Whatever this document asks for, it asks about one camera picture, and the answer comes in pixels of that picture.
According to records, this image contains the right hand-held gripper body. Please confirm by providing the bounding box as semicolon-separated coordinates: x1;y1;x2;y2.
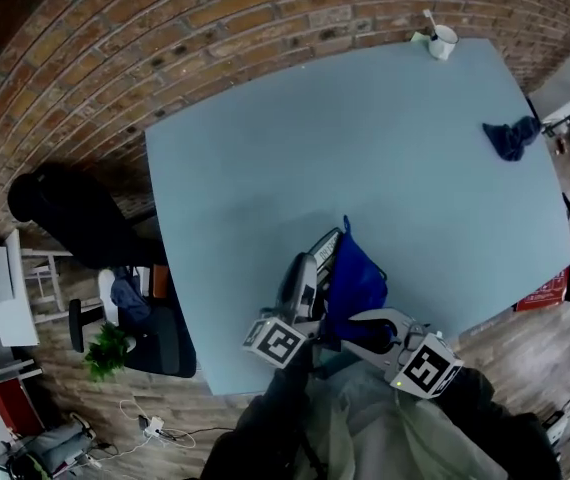
344;307;466;400

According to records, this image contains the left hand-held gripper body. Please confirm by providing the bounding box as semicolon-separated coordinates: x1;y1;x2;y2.
242;251;324;370

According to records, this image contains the bright blue cloth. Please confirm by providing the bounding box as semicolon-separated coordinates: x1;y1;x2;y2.
322;214;389;352

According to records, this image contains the person's right forearm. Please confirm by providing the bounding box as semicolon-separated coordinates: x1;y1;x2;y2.
437;366;564;480

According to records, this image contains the person's left forearm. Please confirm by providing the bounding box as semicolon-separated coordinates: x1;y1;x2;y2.
204;340;319;480

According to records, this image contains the dark blue crumpled cloth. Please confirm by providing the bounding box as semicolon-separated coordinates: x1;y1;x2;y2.
481;115;542;163

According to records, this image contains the person's grey-green jacket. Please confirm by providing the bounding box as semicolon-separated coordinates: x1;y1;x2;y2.
292;350;499;480

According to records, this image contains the red box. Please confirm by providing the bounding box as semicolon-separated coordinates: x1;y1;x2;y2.
513;266;570;314

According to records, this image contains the black chair with blue clothing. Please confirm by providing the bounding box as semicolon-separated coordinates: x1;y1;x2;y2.
67;262;198;380

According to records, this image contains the white floor device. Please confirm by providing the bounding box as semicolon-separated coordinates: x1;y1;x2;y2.
540;392;570;447

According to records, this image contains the green potted plant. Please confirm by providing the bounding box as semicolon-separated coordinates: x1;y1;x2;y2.
83;321;137;383

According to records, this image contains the white power strip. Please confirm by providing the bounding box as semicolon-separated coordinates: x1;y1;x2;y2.
137;415;166;439

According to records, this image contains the white wooden rack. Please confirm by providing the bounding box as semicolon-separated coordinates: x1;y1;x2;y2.
19;247;74;315

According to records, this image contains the white enamel mug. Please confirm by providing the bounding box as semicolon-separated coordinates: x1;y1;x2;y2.
427;24;461;62

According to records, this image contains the grey bag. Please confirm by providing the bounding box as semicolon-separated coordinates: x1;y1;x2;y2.
0;412;97;480

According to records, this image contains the red cabinet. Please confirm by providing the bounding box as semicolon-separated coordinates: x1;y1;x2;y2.
0;375;45;437

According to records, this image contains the white cable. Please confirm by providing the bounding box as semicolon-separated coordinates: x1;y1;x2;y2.
84;398;197;469

